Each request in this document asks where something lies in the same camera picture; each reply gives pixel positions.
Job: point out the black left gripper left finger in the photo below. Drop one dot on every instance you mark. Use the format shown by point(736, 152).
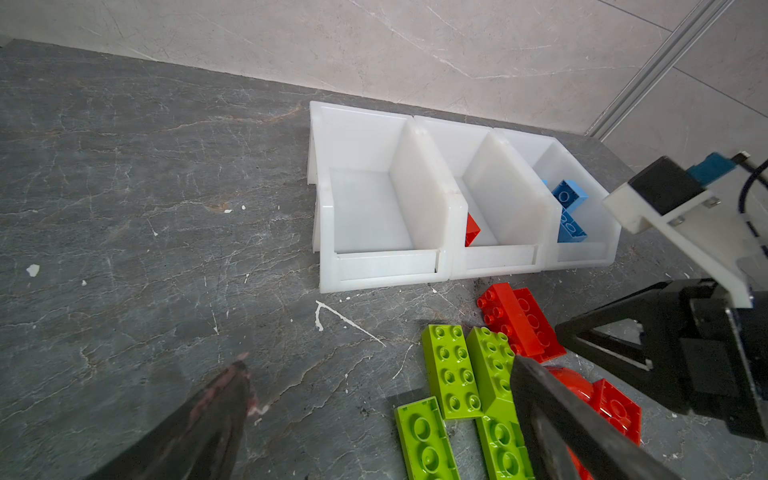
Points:
point(199, 440)

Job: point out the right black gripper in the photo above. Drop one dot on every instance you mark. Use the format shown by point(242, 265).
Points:
point(696, 353)

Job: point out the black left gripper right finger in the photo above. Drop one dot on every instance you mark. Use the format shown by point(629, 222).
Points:
point(556, 425)

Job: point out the blue lego brick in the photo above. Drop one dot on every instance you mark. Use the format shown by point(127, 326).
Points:
point(570, 195)

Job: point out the blue lego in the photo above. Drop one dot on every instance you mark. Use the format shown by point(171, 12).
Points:
point(569, 230)

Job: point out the red arch lego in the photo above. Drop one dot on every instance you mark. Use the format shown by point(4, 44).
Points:
point(584, 390)

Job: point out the green lego brick bottom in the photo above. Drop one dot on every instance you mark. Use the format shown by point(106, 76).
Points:
point(504, 452)

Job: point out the green lego brick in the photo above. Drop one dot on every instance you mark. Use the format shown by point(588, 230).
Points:
point(504, 452)
point(450, 373)
point(492, 361)
point(424, 441)

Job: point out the white right storage bin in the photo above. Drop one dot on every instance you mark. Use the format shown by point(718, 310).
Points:
point(587, 234)

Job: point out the white storage bin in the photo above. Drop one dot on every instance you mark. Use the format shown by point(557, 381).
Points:
point(388, 212)
point(517, 216)
point(587, 234)

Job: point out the green lego brick upper right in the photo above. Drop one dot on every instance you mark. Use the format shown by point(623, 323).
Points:
point(492, 361)

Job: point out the red double lego brick top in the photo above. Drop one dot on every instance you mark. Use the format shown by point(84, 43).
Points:
point(516, 314)

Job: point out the green lego brick upper left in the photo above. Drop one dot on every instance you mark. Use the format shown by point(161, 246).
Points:
point(450, 373)

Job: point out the white middle storage bin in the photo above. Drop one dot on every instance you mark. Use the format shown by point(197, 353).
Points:
point(517, 216)

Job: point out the white left storage bin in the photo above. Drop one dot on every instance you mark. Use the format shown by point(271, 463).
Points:
point(388, 212)

